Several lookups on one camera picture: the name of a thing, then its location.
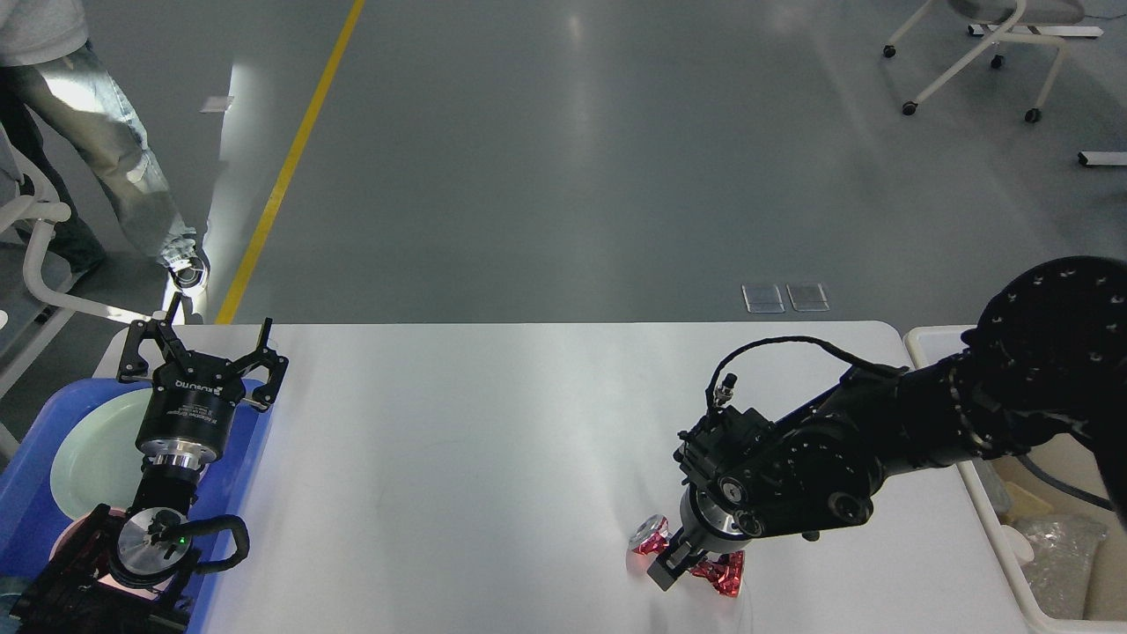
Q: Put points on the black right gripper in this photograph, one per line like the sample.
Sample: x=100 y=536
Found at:
x=704 y=527

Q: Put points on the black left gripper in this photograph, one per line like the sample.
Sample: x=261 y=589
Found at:
x=192 y=404

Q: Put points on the red foil wrapper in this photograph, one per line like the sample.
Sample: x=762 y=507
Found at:
x=724 y=573

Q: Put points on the light green plate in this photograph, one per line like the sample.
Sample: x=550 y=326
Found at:
x=98 y=462

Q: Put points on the pink mug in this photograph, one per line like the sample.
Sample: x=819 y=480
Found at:
x=102 y=573

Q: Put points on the brown paper bag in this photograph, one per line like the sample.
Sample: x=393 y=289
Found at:
x=1023 y=505

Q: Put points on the aluminium foil tray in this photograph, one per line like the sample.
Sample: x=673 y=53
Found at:
x=1063 y=552

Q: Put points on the white napkin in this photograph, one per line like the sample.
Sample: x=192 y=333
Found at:
x=1020 y=546

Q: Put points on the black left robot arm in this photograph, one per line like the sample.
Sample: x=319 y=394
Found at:
x=152 y=541

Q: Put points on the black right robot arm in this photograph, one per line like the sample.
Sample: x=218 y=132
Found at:
x=1045 y=358

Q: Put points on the blue plastic tray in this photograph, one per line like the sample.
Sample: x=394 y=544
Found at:
x=31 y=520

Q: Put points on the person in grey sweater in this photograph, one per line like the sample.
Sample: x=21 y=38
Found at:
x=51 y=73

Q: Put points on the white bar on floor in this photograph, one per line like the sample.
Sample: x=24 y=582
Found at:
x=1093 y=158

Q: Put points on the white office chair right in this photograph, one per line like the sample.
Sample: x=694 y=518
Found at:
x=1043 y=23

